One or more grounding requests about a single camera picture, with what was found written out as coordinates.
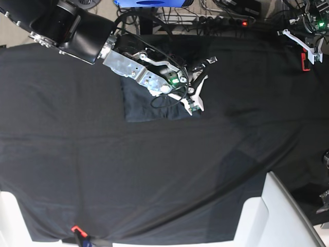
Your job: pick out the red and black clamp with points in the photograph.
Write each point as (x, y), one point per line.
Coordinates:
(305, 62)

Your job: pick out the black metal bracket right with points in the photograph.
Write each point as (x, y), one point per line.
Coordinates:
(324, 199)

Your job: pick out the black table cloth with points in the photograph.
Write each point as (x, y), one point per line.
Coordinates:
(70, 158)

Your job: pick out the blue clamp at front edge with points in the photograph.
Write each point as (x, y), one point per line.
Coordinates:
(81, 237)

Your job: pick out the white foam block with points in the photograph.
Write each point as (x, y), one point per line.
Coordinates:
(274, 219)
(14, 231)

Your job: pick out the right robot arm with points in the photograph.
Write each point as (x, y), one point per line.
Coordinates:
(73, 31)

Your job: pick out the white foam block left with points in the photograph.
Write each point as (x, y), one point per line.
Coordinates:
(14, 231)

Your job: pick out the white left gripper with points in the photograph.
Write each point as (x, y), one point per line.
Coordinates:
(313, 54)

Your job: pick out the blue box on stand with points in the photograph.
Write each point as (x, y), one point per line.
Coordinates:
(153, 3)

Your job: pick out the white power strip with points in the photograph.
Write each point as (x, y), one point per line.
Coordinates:
(191, 19)

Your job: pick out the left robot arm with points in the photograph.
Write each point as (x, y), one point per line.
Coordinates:
(308, 28)

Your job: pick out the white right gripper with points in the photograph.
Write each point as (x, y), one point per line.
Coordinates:
(191, 100)

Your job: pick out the dark blue-grey T-shirt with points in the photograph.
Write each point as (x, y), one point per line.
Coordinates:
(137, 105)

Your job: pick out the white foam block right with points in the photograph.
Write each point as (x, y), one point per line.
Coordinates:
(274, 219)

